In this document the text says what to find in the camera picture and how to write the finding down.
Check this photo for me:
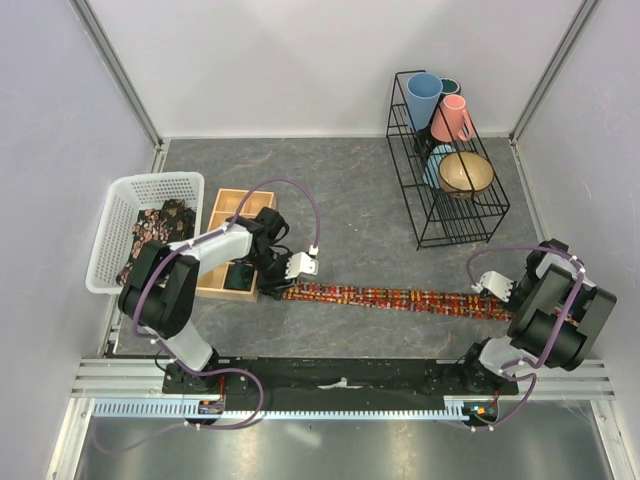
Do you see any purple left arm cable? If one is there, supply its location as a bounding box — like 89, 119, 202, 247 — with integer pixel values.
92, 177, 322, 455

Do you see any floral black pink tie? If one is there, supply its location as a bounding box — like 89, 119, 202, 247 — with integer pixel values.
116, 205, 171, 286

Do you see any slotted cable duct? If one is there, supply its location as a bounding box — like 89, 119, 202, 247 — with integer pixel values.
93, 393, 497, 421

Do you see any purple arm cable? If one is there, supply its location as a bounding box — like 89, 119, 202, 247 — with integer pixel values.
465, 244, 587, 434
92, 177, 322, 455

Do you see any pink mug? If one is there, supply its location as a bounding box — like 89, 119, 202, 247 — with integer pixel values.
431, 94, 474, 143

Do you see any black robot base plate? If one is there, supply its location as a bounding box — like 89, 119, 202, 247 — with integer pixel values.
162, 357, 518, 408

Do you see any wooden compartment box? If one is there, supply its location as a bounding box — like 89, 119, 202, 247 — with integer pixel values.
195, 188, 276, 302

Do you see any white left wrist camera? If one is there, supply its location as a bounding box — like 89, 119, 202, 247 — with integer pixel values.
285, 252, 319, 280

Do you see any rolled dark green tie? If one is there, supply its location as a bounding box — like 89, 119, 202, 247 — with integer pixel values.
223, 263, 255, 292

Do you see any black wire rack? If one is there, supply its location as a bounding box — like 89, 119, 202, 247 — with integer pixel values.
386, 70, 510, 249

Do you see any blue plastic cup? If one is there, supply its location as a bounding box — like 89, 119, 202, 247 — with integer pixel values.
406, 72, 443, 131

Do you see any wooden bowl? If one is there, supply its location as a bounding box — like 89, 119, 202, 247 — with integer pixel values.
439, 151, 495, 199

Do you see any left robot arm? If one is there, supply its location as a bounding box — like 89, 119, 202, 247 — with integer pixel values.
118, 207, 294, 393

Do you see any black gold patterned tie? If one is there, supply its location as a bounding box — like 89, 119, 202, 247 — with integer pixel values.
159, 199, 197, 243

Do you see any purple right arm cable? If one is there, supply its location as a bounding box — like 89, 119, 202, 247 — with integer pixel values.
465, 244, 587, 434

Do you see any dark green cup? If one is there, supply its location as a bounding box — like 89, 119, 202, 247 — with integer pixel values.
441, 78, 461, 96

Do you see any multicolour patchwork tie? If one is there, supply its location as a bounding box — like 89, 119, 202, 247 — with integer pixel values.
283, 282, 514, 322

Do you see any light blue cup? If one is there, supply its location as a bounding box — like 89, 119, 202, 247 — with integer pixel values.
422, 144, 454, 190

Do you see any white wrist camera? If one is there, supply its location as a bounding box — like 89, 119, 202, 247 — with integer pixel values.
285, 252, 319, 280
471, 271, 516, 302

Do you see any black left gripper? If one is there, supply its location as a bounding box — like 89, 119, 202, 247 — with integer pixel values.
246, 248, 297, 301

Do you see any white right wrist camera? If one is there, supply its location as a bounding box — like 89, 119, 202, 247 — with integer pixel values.
471, 271, 516, 302

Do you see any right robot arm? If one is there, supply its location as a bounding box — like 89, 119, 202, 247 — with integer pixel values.
457, 239, 617, 394

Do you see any white plastic basket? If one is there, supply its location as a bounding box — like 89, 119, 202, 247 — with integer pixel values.
85, 171, 205, 295

